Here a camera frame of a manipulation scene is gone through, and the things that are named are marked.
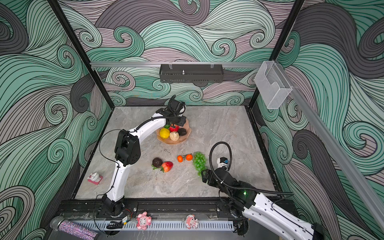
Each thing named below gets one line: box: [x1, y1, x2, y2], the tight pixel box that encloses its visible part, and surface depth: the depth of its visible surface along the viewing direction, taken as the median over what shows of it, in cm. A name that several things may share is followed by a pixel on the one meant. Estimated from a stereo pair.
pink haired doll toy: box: [185, 214, 199, 230], surface depth 69 cm
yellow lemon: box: [159, 128, 170, 139], surface depth 97 cm
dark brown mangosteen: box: [151, 157, 163, 170], surface depth 87 cm
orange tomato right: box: [185, 153, 193, 161], surface depth 92 cm
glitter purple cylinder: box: [50, 216, 99, 240], surface depth 67 cm
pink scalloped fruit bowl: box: [156, 120, 192, 145], surface depth 98 cm
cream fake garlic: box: [169, 131, 180, 142], surface depth 97 cm
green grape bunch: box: [192, 151, 207, 176], surface depth 87 cm
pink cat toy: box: [136, 211, 152, 231], surface depth 69 cm
